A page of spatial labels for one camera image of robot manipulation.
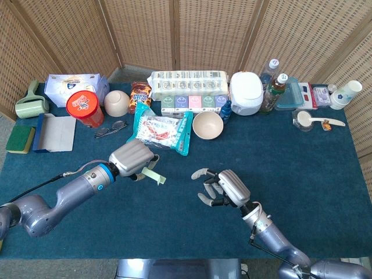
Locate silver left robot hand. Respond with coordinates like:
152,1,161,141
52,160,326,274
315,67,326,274
108,139,160,181

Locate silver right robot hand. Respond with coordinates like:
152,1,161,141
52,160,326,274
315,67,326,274
191,167,251,209

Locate pale green stick piece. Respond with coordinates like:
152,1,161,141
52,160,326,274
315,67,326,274
141,167,167,185

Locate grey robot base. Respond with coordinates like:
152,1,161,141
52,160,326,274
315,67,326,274
115,258,242,279

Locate black eyeglasses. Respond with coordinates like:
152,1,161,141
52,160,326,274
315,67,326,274
94,120,128,139

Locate teal snack bag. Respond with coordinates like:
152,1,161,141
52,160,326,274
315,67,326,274
126,101,194,157

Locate blue felt table cover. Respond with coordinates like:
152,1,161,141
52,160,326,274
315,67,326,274
0,83,372,260

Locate upturned beige bowl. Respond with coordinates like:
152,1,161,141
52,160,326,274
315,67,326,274
103,90,131,117

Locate brown cookie packet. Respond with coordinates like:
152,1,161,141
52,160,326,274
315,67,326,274
128,81,153,115

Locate green small tissue box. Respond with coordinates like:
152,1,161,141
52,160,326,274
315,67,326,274
160,95,176,114
202,95,216,113

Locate orange instant noodle cup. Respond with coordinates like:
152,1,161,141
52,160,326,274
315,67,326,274
66,90,105,128

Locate open beige bowl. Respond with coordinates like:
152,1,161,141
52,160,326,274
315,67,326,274
192,111,224,141

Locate purple small tissue box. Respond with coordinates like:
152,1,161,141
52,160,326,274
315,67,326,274
174,95,190,113
214,95,229,112

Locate blue spray bottle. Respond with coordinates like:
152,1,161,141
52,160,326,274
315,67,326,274
219,99,233,126

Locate blue box grey flap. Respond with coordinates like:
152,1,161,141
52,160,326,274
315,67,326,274
32,113,77,153

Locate pink small tissue box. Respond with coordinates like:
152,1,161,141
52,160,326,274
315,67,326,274
188,95,203,113

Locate small glass bowl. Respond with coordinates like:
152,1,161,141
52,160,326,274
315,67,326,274
292,109,315,133

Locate white plastic tissue pack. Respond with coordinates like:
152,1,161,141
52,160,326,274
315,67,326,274
44,73,110,108

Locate white toilet roll pack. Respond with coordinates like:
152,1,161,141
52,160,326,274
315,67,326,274
147,70,231,102

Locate white lidded plastic pot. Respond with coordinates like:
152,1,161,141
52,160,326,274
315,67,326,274
229,71,264,116

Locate green tea bottle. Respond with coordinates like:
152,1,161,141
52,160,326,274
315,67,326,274
259,73,288,115

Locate beige plastic spoon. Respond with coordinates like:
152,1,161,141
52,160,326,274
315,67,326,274
296,111,346,128

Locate clear container teal lid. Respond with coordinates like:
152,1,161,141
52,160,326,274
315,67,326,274
274,77,305,112

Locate green lint roller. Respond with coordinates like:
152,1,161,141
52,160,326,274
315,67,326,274
15,80,50,119

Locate red white box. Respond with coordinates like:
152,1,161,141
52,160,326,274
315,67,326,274
298,82,319,110

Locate clear water bottle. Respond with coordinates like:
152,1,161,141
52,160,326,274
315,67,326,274
259,58,280,88

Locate clear box purple contents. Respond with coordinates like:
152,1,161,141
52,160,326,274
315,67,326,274
312,85,331,108

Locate wicker folding screen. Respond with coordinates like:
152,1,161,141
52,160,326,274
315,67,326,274
0,0,372,201

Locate flower print paper cups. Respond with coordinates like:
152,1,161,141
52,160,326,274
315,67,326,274
330,80,363,110

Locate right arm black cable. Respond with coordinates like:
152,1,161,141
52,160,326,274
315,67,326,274
248,202,314,274

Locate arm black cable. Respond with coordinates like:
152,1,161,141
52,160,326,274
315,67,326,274
248,202,314,274
8,159,110,204

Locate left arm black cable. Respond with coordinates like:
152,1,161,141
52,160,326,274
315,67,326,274
8,159,110,204

